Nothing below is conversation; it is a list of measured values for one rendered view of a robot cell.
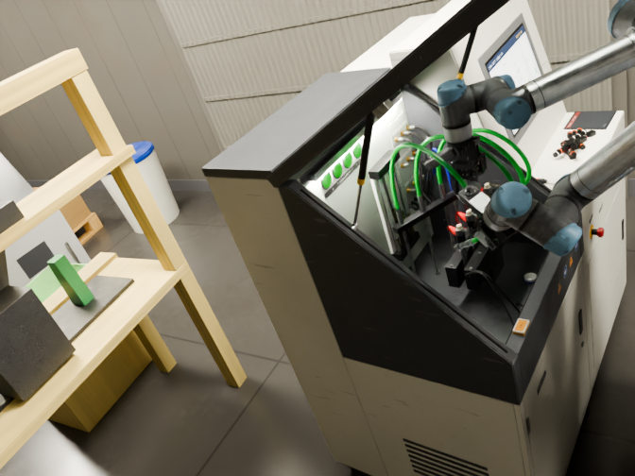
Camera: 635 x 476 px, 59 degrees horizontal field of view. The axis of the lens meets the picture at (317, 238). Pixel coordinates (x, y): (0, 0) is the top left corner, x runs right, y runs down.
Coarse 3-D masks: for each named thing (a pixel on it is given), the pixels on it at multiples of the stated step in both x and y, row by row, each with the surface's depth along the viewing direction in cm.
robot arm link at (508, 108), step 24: (600, 48) 129; (624, 48) 126; (552, 72) 131; (576, 72) 128; (600, 72) 128; (504, 96) 133; (528, 96) 131; (552, 96) 130; (504, 120) 131; (528, 120) 131
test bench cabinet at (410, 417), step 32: (384, 384) 181; (416, 384) 171; (384, 416) 193; (416, 416) 182; (448, 416) 171; (480, 416) 162; (512, 416) 154; (384, 448) 207; (416, 448) 193; (448, 448) 182; (480, 448) 172; (512, 448) 163
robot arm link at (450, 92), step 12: (444, 84) 145; (456, 84) 142; (444, 96) 143; (456, 96) 142; (468, 96) 143; (444, 108) 145; (456, 108) 144; (468, 108) 144; (444, 120) 147; (456, 120) 145; (468, 120) 146
